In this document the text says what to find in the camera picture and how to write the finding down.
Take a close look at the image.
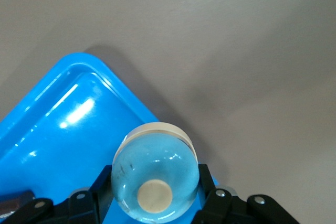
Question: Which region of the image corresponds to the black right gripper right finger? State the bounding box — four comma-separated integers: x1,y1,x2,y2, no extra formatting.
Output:
193,163,300,224

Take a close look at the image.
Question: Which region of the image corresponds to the blue dome bell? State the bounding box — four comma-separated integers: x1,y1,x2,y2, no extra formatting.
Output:
110,122,200,223

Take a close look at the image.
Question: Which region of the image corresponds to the brown electrolytic capacitor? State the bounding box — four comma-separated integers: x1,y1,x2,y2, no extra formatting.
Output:
0,189,36,216

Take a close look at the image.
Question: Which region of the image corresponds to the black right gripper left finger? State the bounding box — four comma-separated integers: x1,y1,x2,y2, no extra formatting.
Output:
0,165,116,224

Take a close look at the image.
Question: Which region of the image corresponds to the blue plastic tray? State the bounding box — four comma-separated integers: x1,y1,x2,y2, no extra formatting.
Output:
0,52,218,224

